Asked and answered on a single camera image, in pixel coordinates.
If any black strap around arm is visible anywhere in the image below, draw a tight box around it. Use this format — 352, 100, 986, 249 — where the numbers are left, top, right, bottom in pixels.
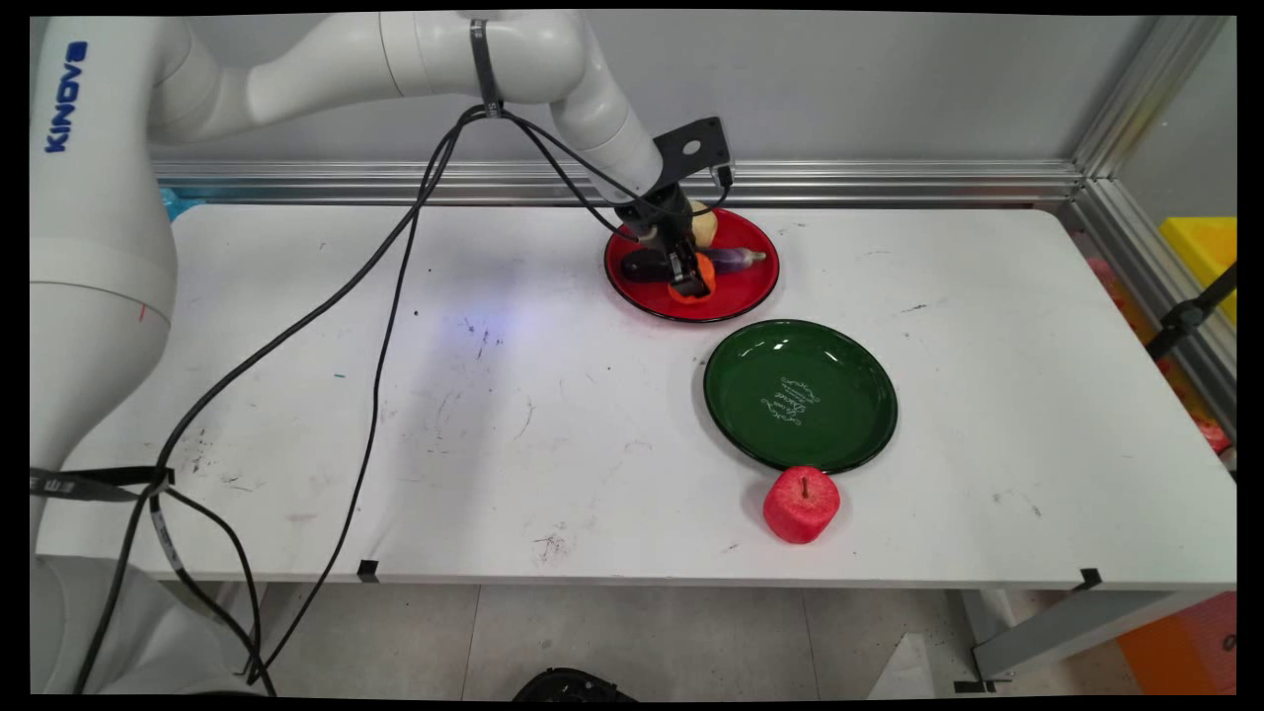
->
469, 18, 506, 119

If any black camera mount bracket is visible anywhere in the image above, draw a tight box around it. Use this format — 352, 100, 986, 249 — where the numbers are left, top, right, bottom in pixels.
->
652, 117, 735, 191

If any black clamp stand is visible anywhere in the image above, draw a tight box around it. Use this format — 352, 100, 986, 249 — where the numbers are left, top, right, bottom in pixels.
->
1145, 262, 1237, 361

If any red plate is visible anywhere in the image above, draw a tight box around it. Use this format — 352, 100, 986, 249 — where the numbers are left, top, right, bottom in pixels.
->
603, 205, 781, 324

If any black machine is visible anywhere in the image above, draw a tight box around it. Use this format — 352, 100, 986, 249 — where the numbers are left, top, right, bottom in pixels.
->
512, 668, 639, 703

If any long black cable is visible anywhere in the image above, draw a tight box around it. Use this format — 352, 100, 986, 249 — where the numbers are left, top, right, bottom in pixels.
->
247, 109, 477, 687
74, 104, 487, 697

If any green plate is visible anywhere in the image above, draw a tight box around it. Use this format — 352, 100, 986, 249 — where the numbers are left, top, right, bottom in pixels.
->
703, 318, 899, 475

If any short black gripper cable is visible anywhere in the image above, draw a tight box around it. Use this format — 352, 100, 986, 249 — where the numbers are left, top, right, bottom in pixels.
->
499, 109, 648, 245

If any orange box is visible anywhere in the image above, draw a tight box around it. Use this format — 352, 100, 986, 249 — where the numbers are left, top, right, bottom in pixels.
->
1116, 591, 1237, 695

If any beige toy potato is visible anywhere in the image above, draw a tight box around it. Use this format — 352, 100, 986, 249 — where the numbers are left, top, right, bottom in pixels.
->
640, 200, 719, 251

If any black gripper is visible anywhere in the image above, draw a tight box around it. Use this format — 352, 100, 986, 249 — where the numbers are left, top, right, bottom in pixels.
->
614, 186, 714, 299

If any black strap with cable bundle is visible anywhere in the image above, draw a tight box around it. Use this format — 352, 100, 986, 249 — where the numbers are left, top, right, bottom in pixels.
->
30, 465, 177, 504

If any red toy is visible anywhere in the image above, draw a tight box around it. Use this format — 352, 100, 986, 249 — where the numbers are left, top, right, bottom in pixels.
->
1188, 415, 1232, 456

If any grey table leg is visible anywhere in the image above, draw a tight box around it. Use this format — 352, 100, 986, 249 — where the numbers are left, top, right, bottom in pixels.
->
950, 587, 1214, 694

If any yellow plastic box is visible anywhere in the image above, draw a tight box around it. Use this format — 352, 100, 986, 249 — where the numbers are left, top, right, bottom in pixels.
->
1158, 215, 1237, 327

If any red toy apple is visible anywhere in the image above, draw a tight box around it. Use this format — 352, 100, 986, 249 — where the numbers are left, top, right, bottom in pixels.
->
762, 466, 841, 545

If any aluminium frame rail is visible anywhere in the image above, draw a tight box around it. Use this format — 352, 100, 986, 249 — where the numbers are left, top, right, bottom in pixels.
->
153, 158, 1087, 209
1069, 15, 1237, 440

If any purple toy eggplant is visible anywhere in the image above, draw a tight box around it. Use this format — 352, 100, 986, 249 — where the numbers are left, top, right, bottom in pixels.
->
620, 247, 768, 284

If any orange toy carrot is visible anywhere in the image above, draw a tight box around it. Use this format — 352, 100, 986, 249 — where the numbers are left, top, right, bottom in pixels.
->
668, 253, 718, 304

